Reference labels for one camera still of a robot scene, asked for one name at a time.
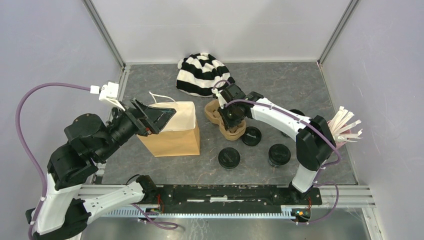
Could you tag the pink straw holder cup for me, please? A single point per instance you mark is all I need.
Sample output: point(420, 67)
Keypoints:
point(341, 140)

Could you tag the black coffee cup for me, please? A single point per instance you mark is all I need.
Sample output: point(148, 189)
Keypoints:
point(229, 168)
point(276, 162)
point(295, 111)

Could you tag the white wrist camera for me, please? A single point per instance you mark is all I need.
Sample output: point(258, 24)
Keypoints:
point(108, 93)
point(221, 100)

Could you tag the brown paper bag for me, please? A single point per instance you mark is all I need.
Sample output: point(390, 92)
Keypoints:
point(180, 136)

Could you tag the white wrapped straws bundle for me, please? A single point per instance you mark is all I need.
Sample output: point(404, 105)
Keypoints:
point(342, 121)

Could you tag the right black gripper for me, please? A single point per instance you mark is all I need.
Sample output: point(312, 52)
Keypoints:
point(229, 123)

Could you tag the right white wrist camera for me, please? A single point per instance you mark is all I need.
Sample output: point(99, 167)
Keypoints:
point(221, 100)

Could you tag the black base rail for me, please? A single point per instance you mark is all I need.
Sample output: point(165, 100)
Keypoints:
point(229, 199)

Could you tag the right aluminium frame post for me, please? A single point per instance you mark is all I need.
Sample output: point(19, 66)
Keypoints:
point(351, 7)

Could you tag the aluminium frame post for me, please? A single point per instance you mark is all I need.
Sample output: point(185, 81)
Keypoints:
point(95, 16)
point(351, 7)

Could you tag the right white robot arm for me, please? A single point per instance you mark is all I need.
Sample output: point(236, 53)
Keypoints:
point(312, 135)

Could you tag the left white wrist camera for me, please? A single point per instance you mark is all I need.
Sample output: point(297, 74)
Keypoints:
point(108, 93)

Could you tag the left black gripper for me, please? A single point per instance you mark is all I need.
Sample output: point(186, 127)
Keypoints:
point(155, 119)

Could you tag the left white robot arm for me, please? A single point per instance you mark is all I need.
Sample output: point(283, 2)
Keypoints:
point(62, 214)

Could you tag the left aluminium frame post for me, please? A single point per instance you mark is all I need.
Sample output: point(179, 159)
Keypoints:
point(95, 16)

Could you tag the brown cardboard cup carrier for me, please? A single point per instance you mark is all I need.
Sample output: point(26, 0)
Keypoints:
point(212, 114)

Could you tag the black white striped cloth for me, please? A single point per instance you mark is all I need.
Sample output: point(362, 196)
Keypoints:
point(199, 73)

